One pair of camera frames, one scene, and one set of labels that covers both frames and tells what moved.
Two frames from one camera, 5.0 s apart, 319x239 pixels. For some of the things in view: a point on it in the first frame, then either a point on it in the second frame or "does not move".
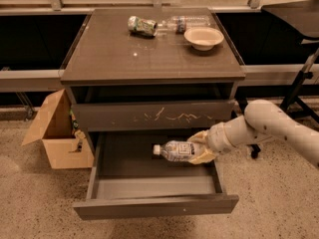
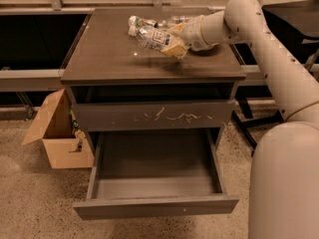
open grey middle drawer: x=128 y=181 does not move
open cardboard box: x=55 y=128 does not move
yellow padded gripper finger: x=200 y=136 -> x=178 y=27
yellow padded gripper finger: x=201 y=158 -> x=177 y=50
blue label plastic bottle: x=175 y=150 -> x=153 y=38
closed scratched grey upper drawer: x=147 y=116 does not move
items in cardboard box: x=78 y=133 does not move
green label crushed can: x=143 y=26 does not move
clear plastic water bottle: x=179 y=24 does not move
